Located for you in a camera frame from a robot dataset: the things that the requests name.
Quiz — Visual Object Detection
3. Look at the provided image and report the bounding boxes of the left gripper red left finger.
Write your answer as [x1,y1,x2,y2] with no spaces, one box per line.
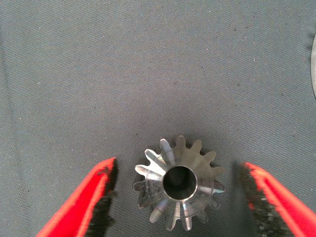
[36,157,118,237]

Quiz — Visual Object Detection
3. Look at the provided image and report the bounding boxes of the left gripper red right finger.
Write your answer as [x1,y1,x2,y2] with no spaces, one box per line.
[238,161,316,237]

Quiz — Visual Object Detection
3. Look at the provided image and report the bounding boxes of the round metal plate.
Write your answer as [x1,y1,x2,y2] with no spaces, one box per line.
[310,33,316,99]

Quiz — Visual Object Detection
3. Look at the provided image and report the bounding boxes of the dark grey table cloth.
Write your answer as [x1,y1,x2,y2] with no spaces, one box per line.
[0,0,316,237]

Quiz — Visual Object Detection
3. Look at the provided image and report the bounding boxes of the small steel gear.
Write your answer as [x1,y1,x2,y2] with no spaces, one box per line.
[133,135,227,232]

